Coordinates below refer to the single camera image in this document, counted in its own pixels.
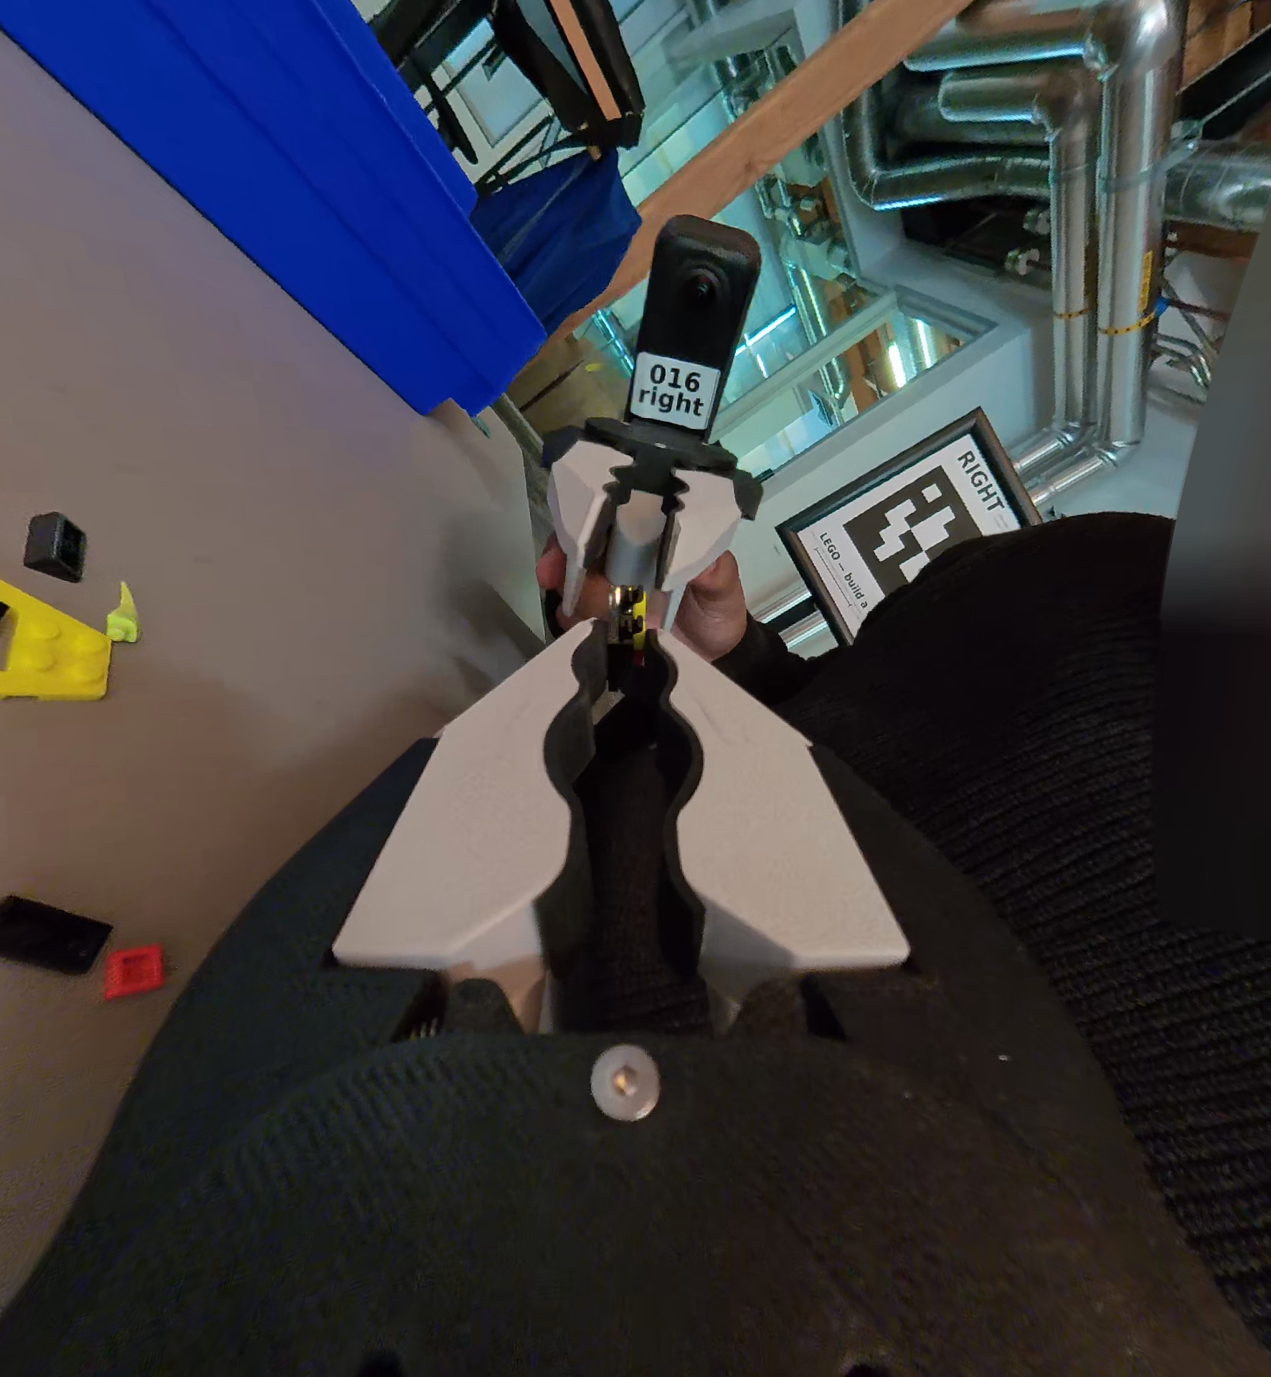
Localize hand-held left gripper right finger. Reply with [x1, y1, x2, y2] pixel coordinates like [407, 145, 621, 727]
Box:
[642, 631, 909, 1024]

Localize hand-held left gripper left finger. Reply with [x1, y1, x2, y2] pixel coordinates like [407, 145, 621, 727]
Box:
[334, 621, 610, 1034]

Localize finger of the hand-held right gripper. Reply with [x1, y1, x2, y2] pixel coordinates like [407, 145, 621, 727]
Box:
[655, 472, 753, 637]
[545, 434, 638, 637]

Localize small lego assembly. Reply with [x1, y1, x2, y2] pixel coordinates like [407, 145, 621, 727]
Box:
[608, 584, 655, 691]

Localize person's right forearm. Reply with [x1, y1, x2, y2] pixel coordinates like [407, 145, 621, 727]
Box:
[716, 514, 1175, 775]

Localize pile of loose lego pieces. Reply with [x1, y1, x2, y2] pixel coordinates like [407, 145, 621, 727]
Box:
[0, 466, 169, 1002]

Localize person's right hand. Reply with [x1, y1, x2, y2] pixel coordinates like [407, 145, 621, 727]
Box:
[538, 536, 750, 661]

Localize wooden beam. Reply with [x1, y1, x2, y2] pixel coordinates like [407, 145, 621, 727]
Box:
[543, 0, 977, 340]

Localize framed marker sign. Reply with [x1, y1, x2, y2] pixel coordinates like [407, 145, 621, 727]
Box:
[776, 406, 1047, 646]

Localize black folding chair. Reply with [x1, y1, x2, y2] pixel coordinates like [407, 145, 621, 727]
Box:
[377, 0, 647, 188]

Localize silver ventilation pipes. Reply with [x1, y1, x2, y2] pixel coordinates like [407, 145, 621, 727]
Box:
[840, 0, 1271, 506]

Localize blue plastic bin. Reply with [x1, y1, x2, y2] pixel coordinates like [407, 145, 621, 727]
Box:
[0, 0, 547, 415]

